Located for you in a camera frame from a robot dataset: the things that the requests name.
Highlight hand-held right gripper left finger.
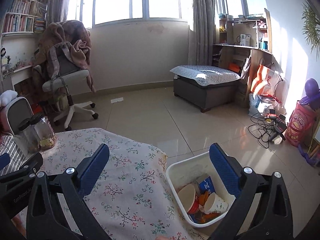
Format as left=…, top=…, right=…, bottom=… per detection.
left=26, top=143, right=110, bottom=240

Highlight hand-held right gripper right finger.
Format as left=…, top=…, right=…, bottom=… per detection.
left=209, top=142, right=293, bottom=240

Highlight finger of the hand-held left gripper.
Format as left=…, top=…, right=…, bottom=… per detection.
left=0, top=153, right=11, bottom=170
left=0, top=152, right=43, bottom=183

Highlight dark blue carton box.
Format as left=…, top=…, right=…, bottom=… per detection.
left=197, top=176, right=215, bottom=195

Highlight orange carrot piece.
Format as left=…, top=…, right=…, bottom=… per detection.
left=198, top=191, right=210, bottom=205
left=201, top=212, right=222, bottom=223

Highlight white floral paper cup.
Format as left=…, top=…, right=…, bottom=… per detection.
left=204, top=192, right=229, bottom=215

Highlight white plastic bin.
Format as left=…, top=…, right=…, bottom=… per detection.
left=166, top=151, right=237, bottom=228

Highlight red paper cup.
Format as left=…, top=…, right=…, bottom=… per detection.
left=177, top=184, right=200, bottom=215

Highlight grey striped quilt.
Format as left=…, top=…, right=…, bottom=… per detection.
left=0, top=134, right=28, bottom=175

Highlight floral tablecloth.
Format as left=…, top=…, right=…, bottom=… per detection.
left=0, top=127, right=208, bottom=240

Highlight plastic jar with yellow packet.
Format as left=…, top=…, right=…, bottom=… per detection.
left=30, top=112, right=57, bottom=151

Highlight white plush toy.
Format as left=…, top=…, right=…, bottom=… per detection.
left=0, top=90, right=18, bottom=107

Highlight white blue plastic bag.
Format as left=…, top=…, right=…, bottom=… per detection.
left=248, top=92, right=282, bottom=117

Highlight grey ottoman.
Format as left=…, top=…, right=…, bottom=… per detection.
left=173, top=76, right=242, bottom=113

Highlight purple floor toy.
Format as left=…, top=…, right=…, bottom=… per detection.
left=299, top=145, right=320, bottom=167

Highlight red chip drum container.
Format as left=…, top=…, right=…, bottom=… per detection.
left=285, top=100, right=315, bottom=147

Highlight white desk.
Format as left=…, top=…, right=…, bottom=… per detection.
left=0, top=64, right=35, bottom=85

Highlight white grey office chair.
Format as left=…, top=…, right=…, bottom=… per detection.
left=32, top=41, right=99, bottom=130

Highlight quilted cushion cover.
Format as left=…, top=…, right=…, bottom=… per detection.
left=169, top=65, right=242, bottom=87

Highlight orange white shopping bag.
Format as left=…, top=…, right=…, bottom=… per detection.
left=251, top=64, right=284, bottom=98

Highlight grey backpack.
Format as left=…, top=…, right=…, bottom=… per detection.
left=47, top=41, right=80, bottom=80

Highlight wooden desk with shelves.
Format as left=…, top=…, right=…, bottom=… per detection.
left=212, top=8, right=283, bottom=109

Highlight purple hat and ball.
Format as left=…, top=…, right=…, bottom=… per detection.
left=299, top=78, right=320, bottom=110

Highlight white bookshelf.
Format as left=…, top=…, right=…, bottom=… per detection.
left=0, top=0, right=50, bottom=40

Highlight white meter device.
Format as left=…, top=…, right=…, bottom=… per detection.
left=239, top=34, right=252, bottom=46

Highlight row of books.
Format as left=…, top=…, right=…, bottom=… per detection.
left=1, top=0, right=49, bottom=33

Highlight grey curtain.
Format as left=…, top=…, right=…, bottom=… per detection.
left=187, top=0, right=225, bottom=67
left=46, top=0, right=73, bottom=29

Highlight green spider plant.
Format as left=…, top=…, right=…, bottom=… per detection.
left=301, top=1, right=320, bottom=53

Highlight large window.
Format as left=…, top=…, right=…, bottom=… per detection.
left=66, top=0, right=194, bottom=29

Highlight black cable tangle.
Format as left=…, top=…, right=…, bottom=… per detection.
left=247, top=80, right=287, bottom=148

